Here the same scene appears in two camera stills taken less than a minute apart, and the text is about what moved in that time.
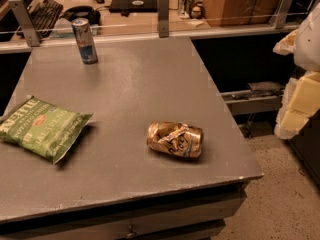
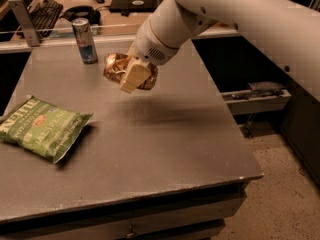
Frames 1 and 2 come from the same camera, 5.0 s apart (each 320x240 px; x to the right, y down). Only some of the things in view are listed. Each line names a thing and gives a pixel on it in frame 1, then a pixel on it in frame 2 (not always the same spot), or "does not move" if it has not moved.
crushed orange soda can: (176, 139) -> (115, 65)
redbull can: (85, 40) does not move
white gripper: (308, 43) -> (149, 48)
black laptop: (133, 5) does not move
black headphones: (82, 11) does not move
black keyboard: (45, 15) does not move
